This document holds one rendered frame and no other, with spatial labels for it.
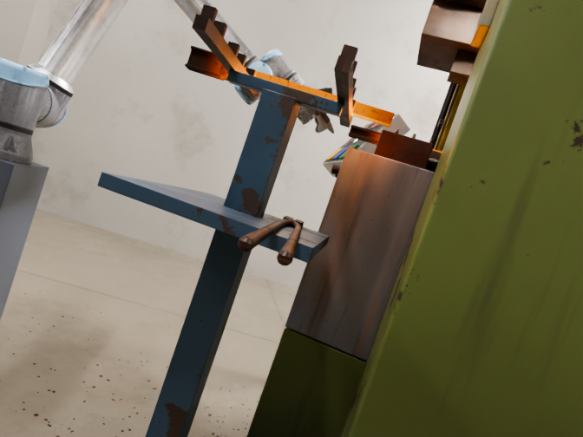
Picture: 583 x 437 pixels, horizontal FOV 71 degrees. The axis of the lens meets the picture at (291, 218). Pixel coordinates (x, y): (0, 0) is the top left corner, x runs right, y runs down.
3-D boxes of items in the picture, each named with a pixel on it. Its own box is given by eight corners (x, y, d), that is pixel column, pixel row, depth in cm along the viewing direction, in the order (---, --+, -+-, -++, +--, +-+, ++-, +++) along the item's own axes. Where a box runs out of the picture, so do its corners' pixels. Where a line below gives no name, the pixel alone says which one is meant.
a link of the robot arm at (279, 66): (254, 67, 154) (273, 50, 155) (275, 93, 157) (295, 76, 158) (257, 59, 145) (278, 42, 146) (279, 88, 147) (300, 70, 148)
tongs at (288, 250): (290, 269, 29) (295, 253, 29) (233, 250, 29) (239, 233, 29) (302, 226, 88) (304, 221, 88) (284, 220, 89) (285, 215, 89)
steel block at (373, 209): (284, 326, 95) (347, 146, 93) (313, 300, 132) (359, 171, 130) (536, 433, 82) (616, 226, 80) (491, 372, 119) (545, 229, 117)
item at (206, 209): (96, 185, 54) (101, 171, 54) (204, 200, 94) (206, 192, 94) (307, 263, 50) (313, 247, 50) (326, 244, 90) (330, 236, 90)
